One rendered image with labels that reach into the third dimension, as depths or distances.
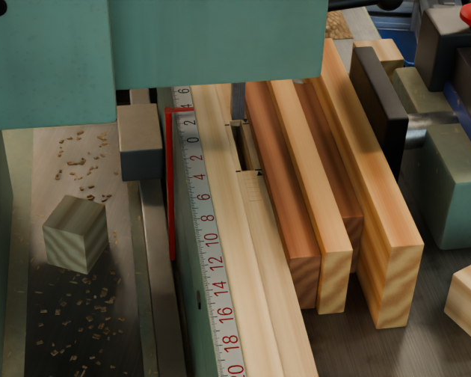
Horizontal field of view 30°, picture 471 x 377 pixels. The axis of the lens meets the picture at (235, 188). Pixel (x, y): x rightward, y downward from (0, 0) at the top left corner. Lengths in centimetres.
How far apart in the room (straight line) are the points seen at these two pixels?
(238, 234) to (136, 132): 27
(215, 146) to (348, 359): 17
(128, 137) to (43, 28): 29
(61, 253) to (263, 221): 22
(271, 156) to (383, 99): 9
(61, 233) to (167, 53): 21
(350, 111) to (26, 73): 22
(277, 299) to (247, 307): 3
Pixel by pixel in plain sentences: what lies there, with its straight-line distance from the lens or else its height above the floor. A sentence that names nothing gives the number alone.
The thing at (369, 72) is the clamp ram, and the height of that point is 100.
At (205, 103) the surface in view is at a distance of 65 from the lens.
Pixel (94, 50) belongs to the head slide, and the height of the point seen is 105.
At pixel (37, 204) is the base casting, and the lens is 80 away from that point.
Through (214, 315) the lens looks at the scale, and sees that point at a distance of 49.
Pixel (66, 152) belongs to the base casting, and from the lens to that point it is 86.
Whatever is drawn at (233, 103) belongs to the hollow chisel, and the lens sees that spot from 63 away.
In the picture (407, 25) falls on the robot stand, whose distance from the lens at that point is 131.
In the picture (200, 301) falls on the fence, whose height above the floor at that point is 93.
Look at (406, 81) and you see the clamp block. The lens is 68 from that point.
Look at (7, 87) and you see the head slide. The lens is 53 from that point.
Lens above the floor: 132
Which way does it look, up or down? 40 degrees down
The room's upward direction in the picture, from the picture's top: 2 degrees clockwise
